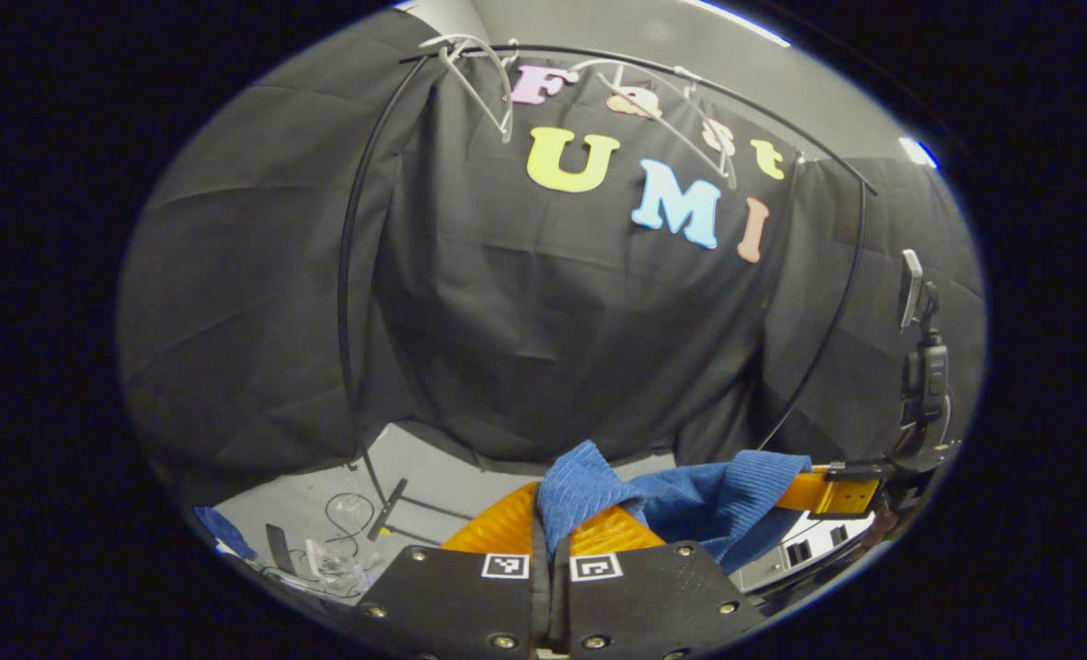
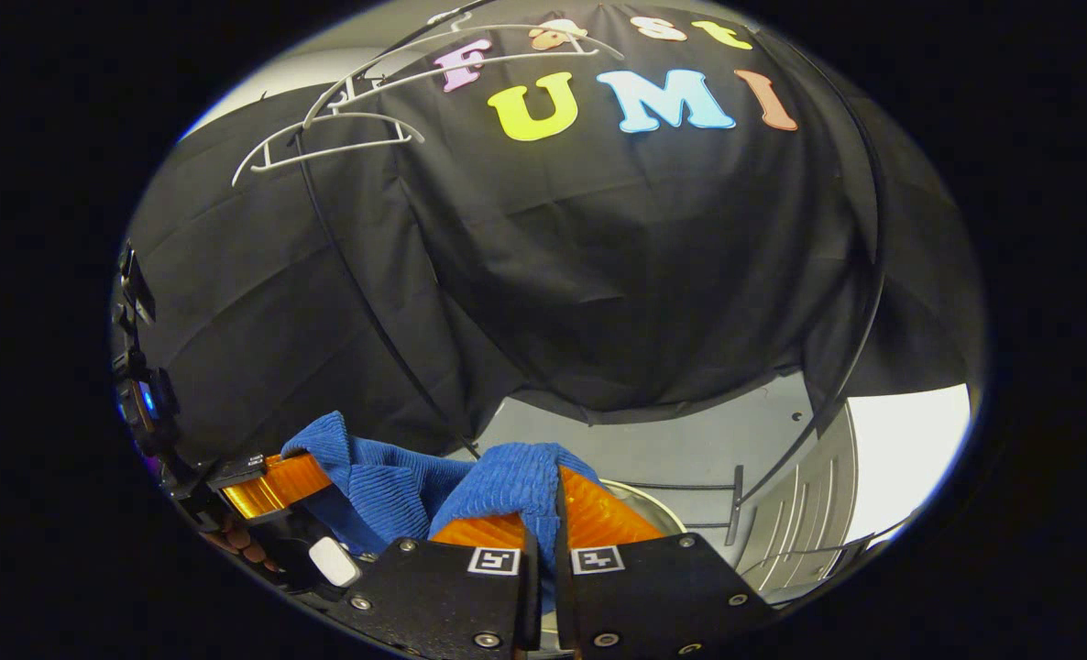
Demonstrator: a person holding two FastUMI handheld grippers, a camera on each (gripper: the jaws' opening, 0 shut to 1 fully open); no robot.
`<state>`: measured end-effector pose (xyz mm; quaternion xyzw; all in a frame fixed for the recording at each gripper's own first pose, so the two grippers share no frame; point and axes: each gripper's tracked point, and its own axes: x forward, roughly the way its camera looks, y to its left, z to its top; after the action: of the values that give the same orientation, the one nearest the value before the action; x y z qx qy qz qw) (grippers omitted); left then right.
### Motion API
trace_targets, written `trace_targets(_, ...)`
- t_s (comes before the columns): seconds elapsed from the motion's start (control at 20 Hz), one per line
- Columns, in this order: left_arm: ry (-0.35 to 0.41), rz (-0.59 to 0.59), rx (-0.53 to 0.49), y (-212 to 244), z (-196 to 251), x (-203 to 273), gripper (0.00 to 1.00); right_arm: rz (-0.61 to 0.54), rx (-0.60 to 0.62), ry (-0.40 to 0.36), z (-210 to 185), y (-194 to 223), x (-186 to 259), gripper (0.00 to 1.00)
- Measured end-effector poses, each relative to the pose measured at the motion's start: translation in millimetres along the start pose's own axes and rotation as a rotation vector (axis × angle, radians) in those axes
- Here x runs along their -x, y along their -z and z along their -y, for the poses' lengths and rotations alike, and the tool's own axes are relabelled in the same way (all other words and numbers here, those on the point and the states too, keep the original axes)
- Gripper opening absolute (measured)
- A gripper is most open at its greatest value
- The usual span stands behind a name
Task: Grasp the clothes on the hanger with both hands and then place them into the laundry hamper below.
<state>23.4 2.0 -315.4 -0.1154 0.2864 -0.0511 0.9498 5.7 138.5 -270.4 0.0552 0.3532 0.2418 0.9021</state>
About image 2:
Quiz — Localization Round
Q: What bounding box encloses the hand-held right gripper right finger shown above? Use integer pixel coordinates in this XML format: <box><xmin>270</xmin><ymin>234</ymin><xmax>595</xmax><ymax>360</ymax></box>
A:
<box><xmin>553</xmin><ymin>464</ymin><xmax>775</xmax><ymax>660</ymax></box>

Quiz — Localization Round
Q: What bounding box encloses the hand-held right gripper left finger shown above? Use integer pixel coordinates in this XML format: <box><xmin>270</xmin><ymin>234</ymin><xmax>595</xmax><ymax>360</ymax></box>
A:
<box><xmin>322</xmin><ymin>511</ymin><xmax>546</xmax><ymax>660</ymax></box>

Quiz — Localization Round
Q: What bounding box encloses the blue corduroy jacket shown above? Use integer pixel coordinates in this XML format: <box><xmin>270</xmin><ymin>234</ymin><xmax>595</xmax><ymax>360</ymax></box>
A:
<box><xmin>280</xmin><ymin>410</ymin><xmax>601</xmax><ymax>617</ymax></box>

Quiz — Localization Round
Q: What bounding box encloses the black metal clothes rack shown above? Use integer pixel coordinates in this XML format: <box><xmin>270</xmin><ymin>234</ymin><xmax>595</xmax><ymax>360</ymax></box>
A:
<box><xmin>291</xmin><ymin>0</ymin><xmax>889</xmax><ymax>548</ymax></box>

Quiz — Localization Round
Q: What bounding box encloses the white clothes hanger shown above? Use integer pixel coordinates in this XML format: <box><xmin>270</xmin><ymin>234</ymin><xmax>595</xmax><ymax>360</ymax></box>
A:
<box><xmin>231</xmin><ymin>111</ymin><xmax>427</xmax><ymax>189</ymax></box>
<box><xmin>302</xmin><ymin>22</ymin><xmax>627</xmax><ymax>131</ymax></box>

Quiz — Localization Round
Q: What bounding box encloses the grey ribbed panel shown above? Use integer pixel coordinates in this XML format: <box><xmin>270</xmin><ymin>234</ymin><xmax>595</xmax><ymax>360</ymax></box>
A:
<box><xmin>739</xmin><ymin>401</ymin><xmax>862</xmax><ymax>603</ymax></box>

